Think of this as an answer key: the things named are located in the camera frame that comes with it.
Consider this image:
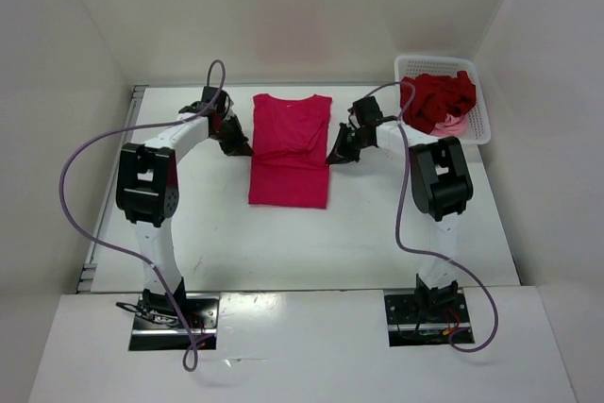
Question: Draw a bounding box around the magenta t shirt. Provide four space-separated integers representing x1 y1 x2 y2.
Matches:
248 93 332 210

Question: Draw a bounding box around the dark red t shirt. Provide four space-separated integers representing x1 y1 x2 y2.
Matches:
400 71 477 135

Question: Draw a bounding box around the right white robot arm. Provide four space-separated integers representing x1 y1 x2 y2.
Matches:
326 96 480 323

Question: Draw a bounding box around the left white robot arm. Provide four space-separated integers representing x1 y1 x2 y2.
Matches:
116 86 253 327

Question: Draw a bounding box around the light pink t shirt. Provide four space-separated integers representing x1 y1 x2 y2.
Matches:
431 114 468 138

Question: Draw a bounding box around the white plastic basket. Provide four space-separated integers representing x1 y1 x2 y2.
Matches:
394 54 491 145

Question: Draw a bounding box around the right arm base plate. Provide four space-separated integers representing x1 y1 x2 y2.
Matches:
383 290 475 347

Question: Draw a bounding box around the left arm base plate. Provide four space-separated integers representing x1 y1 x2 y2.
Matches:
116 294 220 351

